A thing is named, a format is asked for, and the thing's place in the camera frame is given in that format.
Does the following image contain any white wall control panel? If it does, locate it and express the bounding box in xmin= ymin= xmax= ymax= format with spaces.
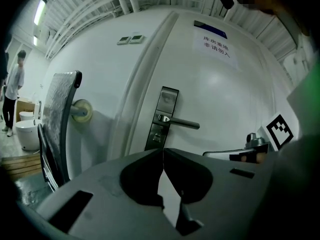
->
xmin=116 ymin=35 xmax=131 ymax=46
xmin=128 ymin=34 xmax=146 ymax=45

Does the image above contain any white toilet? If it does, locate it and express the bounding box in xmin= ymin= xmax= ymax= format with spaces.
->
xmin=15 ymin=110 xmax=42 ymax=152

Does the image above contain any blue door plate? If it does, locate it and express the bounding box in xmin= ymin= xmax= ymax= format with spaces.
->
xmin=193 ymin=20 xmax=229 ymax=40

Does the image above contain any silver door lever handle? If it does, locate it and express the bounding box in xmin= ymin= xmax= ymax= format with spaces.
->
xmin=157 ymin=114 xmax=201 ymax=130

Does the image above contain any wooden slat pallet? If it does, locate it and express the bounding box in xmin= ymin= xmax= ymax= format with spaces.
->
xmin=0 ymin=153 xmax=43 ymax=180

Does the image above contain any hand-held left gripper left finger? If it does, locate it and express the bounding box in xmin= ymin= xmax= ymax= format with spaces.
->
xmin=34 ymin=147 xmax=176 ymax=240

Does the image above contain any metal platform trolley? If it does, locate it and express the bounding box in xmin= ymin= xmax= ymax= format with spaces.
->
xmin=37 ymin=70 xmax=95 ymax=192

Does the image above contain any right hand-held gripper camera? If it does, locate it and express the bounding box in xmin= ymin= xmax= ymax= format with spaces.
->
xmin=244 ymin=132 xmax=266 ymax=150

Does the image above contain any white paper door notice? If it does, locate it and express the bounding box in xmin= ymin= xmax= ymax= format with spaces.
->
xmin=193 ymin=31 xmax=238 ymax=70

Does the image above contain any silver door lock plate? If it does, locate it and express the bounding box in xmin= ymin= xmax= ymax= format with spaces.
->
xmin=144 ymin=85 xmax=180 ymax=151

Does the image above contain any white door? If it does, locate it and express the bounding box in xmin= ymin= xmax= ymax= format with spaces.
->
xmin=124 ymin=10 xmax=298 ymax=165

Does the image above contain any brown cardboard box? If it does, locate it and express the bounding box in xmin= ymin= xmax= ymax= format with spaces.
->
xmin=15 ymin=97 xmax=36 ymax=122

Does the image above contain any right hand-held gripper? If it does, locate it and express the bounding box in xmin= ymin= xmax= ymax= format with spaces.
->
xmin=202 ymin=111 xmax=295 ymax=164

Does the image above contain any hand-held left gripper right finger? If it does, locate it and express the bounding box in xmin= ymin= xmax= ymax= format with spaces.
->
xmin=163 ymin=147 xmax=278 ymax=240

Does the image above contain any person's right forearm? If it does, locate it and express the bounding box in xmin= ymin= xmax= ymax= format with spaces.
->
xmin=286 ymin=82 xmax=316 ymax=142

